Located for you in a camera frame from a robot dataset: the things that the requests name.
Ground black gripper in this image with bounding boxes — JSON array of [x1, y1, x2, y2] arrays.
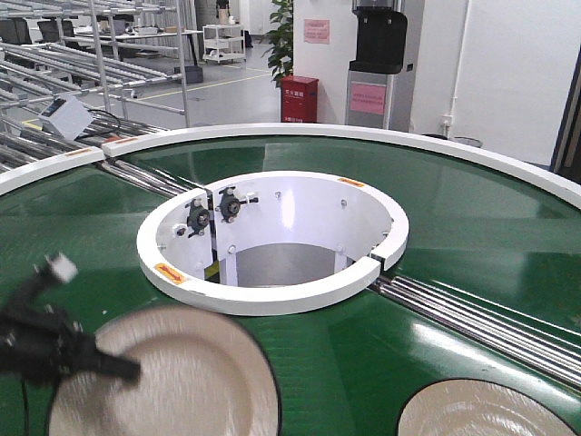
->
[[1, 272, 141, 384]]

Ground cream plate black rim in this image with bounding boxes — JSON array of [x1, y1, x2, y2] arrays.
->
[[48, 305, 281, 435], [397, 379, 577, 435]]

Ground black bearing block left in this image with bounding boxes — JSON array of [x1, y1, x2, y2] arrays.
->
[[186, 198, 211, 238]]

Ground black bearing block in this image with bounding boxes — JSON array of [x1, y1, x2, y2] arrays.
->
[[186, 198, 211, 238], [215, 186, 260, 223]]

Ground black bearing block right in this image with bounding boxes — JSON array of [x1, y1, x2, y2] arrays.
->
[[215, 186, 260, 223]]

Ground steel rollers left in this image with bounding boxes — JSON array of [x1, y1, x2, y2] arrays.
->
[[94, 158, 203, 198]]

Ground steel rollers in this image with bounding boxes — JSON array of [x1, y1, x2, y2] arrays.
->
[[94, 158, 203, 198], [369, 275, 580, 391]]

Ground green conveyor belt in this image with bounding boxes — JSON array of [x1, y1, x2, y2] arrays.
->
[[1, 136, 580, 435]]

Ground grey control box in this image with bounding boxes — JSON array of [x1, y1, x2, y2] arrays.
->
[[38, 94, 94, 140]]

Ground metal roller rack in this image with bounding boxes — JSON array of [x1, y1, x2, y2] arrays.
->
[[1, 1, 193, 173]]

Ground red fire extinguisher cabinet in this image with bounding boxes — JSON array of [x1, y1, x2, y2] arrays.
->
[[281, 75, 319, 123]]

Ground white utility cart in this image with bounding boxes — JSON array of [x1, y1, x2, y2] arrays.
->
[[202, 24, 246, 64]]

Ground green potted plant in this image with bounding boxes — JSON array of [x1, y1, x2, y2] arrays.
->
[[265, 0, 294, 88]]

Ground steel rollers right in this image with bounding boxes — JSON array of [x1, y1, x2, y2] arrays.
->
[[369, 275, 580, 391]]

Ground black water dispenser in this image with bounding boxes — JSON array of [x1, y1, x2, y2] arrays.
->
[[345, 0, 425, 132]]

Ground white inner ring guard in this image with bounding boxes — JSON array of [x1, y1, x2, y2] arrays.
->
[[136, 171, 409, 316]]

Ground white outer rail left segment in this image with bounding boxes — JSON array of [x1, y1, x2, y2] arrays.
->
[[1, 146, 105, 194]]

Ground pink wall notice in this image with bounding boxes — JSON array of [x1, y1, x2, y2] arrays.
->
[[303, 18, 330, 45]]

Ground white outer curved guard rail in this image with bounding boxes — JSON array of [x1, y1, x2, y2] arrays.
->
[[102, 123, 580, 208]]

